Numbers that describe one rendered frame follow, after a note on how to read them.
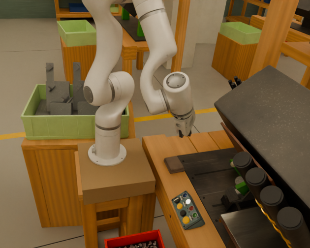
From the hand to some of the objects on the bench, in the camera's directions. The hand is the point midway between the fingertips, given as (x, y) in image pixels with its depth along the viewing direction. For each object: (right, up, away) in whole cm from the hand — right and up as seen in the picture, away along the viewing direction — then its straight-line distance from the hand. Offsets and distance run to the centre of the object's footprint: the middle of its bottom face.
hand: (186, 131), depth 111 cm
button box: (0, -38, +8) cm, 38 cm away
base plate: (+35, -44, 0) cm, 56 cm away
